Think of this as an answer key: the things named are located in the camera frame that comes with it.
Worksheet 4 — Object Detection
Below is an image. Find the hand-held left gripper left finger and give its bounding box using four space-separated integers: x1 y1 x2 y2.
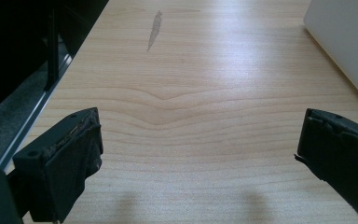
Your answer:
12 106 104 224

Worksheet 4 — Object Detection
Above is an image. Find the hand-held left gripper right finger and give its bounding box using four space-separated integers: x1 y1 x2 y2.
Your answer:
294 107 358 224

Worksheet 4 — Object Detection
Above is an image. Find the white box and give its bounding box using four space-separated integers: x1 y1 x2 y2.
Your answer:
303 0 358 111

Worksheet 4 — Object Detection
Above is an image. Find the aluminium floor rail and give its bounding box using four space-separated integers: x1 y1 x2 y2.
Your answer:
0 54 75 172

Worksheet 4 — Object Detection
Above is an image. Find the black stand post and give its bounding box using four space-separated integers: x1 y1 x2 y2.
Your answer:
44 6 61 91

